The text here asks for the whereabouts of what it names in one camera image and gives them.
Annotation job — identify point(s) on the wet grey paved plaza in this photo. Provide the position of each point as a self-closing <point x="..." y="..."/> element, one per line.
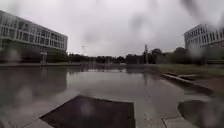
<point x="110" y="86"/>

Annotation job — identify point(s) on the pale pole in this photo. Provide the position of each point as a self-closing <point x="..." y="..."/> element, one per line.
<point x="146" y="55"/>

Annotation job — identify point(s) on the row of dark trees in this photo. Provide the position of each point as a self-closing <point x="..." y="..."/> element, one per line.
<point x="156" y="57"/>

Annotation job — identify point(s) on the square dark ground cover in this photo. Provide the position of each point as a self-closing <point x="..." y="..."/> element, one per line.
<point x="93" y="113"/>

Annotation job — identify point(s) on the low stone kerb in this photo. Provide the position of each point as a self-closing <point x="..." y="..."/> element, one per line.
<point x="186" y="81"/>

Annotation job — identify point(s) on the large grey glass building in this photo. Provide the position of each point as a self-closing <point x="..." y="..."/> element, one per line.
<point x="26" y="38"/>

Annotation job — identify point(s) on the pale grid-window building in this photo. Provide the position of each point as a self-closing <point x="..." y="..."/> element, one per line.
<point x="203" y="38"/>

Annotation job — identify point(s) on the round dark manhole cover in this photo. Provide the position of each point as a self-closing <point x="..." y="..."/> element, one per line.
<point x="203" y="112"/>

